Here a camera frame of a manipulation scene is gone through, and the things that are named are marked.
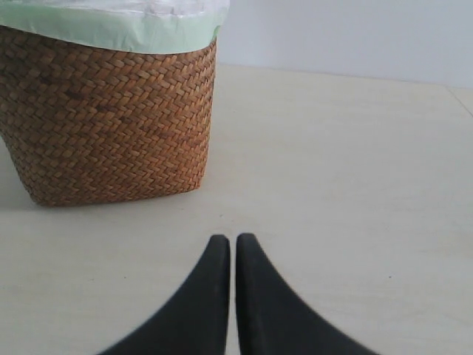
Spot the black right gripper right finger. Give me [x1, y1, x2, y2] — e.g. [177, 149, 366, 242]
[235, 233, 374, 355]

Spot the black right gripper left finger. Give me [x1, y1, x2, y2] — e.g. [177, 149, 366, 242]
[104, 235, 231, 355]

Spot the woven brown basket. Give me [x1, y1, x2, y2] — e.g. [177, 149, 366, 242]
[1, 27, 217, 206]

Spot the light green bag liner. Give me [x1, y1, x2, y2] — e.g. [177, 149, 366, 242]
[1, 0, 229, 54]

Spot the clear plastic bin liner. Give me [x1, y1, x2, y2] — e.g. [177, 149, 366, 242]
[126, 0, 231, 17]

